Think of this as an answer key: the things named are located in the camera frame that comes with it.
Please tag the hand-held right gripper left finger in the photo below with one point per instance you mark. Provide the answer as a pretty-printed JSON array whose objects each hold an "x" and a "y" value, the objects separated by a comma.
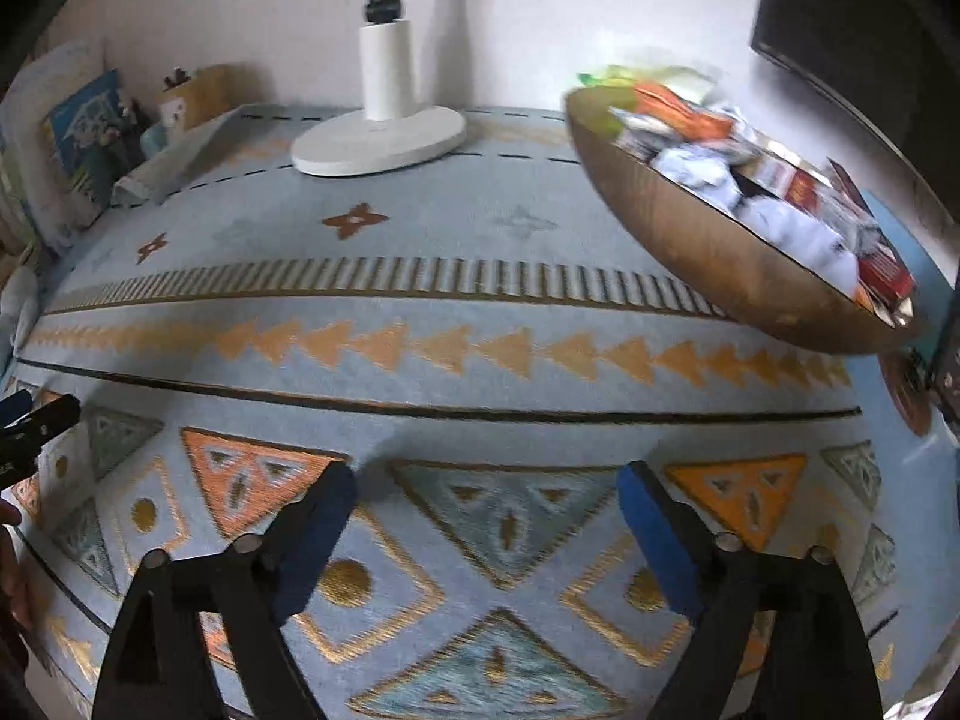
[{"x": 315, "y": 532}]

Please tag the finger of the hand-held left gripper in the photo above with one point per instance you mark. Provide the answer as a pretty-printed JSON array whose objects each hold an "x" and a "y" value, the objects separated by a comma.
[
  {"x": 15, "y": 406},
  {"x": 45, "y": 424}
]

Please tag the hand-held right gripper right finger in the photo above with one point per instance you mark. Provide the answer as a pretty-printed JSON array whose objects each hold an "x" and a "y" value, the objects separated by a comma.
[{"x": 660, "y": 540}]

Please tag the golden ribbed bowl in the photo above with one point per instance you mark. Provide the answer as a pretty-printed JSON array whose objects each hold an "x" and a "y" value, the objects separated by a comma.
[{"x": 675, "y": 240}]

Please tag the pile of white papers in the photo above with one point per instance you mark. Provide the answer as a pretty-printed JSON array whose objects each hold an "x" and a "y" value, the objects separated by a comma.
[{"x": 780, "y": 232}]

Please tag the person's left forearm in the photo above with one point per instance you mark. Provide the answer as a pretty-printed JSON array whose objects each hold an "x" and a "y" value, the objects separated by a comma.
[{"x": 15, "y": 675}]

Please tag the person's left hand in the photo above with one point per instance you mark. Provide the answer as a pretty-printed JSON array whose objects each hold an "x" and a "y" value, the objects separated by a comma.
[{"x": 11, "y": 577}]

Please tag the pale crumpled cloth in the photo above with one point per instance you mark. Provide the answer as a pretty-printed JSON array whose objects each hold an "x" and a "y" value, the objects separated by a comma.
[{"x": 16, "y": 315}]

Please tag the tissue roll pack blue label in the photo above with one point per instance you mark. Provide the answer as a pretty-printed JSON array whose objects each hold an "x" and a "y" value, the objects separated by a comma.
[{"x": 67, "y": 150}]

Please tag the light blue cup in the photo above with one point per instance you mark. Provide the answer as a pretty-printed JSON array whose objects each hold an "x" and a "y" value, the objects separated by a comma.
[{"x": 154, "y": 139}]

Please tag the patterned grey table mat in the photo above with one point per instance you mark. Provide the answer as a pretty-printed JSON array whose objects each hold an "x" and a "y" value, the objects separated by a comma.
[{"x": 450, "y": 240}]

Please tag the small tan box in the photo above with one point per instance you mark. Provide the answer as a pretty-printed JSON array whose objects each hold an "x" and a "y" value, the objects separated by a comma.
[{"x": 202, "y": 97}]

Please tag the green tissue pack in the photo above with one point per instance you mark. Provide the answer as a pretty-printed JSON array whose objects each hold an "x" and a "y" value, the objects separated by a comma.
[{"x": 600, "y": 79}]

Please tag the white desk lamp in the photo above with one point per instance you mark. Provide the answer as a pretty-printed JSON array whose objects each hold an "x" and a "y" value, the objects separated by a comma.
[{"x": 382, "y": 52}]

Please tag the black wall television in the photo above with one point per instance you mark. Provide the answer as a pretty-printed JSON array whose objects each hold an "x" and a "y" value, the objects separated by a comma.
[{"x": 862, "y": 15}]

